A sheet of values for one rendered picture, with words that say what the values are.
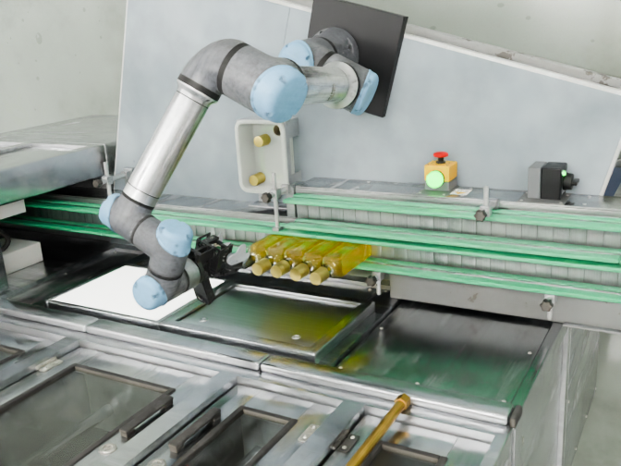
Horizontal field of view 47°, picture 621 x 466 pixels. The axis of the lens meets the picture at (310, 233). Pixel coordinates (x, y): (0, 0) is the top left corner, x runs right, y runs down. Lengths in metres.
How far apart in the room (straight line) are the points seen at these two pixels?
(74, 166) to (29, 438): 1.20
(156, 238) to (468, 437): 0.74
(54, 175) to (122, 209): 1.00
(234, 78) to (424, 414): 0.77
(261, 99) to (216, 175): 0.98
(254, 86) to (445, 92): 0.69
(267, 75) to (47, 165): 1.23
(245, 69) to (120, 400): 0.78
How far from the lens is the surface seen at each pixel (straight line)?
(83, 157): 2.62
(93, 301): 2.14
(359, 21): 2.02
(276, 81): 1.42
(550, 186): 1.85
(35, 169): 2.48
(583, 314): 1.89
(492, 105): 1.94
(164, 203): 2.39
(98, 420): 1.63
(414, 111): 2.01
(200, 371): 1.73
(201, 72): 1.50
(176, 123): 1.52
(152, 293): 1.52
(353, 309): 1.91
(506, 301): 1.92
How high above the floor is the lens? 2.61
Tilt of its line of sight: 56 degrees down
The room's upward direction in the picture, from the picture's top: 120 degrees counter-clockwise
